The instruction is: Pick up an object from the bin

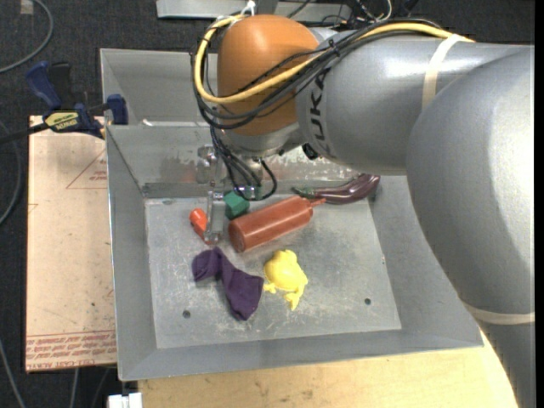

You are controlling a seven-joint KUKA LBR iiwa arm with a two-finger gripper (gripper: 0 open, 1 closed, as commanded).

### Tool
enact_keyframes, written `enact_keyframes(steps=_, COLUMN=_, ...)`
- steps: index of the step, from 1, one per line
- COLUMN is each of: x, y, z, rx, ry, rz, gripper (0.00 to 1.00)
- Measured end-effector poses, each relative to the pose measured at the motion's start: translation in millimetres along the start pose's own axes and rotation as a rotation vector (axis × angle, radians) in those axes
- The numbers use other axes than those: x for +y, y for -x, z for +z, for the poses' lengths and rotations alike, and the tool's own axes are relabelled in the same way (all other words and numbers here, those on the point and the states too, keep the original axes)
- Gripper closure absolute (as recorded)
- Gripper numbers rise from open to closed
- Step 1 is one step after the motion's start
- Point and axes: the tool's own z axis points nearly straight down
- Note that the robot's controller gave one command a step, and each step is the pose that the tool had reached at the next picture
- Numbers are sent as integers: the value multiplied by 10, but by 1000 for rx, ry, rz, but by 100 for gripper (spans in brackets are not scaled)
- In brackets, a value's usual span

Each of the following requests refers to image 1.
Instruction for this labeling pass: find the brown cardboard board red print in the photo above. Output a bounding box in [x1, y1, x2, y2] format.
[25, 115, 118, 374]

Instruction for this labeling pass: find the red-brown squeeze bottle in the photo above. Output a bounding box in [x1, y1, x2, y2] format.
[228, 195, 327, 254]

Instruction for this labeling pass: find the green block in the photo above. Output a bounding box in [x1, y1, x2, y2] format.
[224, 190, 251, 221]

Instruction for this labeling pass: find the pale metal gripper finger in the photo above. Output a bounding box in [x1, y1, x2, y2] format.
[212, 199, 226, 235]
[204, 191, 215, 247]

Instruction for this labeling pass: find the grey metal bin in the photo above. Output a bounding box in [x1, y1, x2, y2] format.
[99, 48, 485, 383]

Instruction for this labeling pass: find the purple cloth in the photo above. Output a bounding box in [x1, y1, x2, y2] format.
[191, 246, 265, 322]

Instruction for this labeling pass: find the small orange toy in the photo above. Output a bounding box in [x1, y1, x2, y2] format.
[189, 208, 209, 241]

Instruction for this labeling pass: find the yellow toy animal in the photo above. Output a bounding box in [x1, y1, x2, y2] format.
[262, 249, 309, 312]

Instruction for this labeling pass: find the purple toy eggplant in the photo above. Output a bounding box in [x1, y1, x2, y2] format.
[292, 173, 382, 206]

